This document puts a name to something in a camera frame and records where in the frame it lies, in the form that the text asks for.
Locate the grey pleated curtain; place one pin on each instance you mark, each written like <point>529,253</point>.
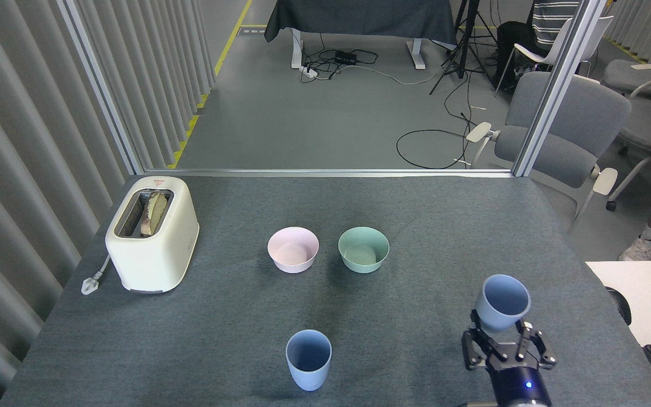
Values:
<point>642,22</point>
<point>20,141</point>

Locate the white power strip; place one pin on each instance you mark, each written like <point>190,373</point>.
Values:
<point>309,72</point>

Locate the white side table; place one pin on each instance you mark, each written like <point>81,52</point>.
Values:
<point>647,294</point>

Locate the white plastic chair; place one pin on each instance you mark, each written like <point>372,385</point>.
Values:
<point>551,53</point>

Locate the table with dark cloth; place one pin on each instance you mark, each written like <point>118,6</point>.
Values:
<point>370,17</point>

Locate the blue plastic cup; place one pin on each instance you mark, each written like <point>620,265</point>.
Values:
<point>498,319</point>
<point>308,373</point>

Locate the green bowl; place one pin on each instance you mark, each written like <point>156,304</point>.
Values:
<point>363,264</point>

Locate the cream white toaster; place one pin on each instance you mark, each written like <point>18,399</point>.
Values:
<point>153,260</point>

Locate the seated person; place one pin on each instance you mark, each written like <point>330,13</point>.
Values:
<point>551,22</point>

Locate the silver frame post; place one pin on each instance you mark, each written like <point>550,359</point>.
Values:
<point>557,85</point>
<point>99,85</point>

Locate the bread slice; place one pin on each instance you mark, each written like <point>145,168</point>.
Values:
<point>155,212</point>

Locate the pink bowl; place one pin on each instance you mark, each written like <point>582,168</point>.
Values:
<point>293,263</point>

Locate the black power box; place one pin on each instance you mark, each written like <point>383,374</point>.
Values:
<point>346,57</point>

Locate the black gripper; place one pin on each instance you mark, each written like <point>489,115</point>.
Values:
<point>520,387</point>

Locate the black tripod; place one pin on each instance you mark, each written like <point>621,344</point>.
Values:
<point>461,51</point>

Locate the black computer mouse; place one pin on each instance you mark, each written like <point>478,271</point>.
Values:
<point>622,308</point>

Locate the silver frame rail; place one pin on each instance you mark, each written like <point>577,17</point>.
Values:
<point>325,172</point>

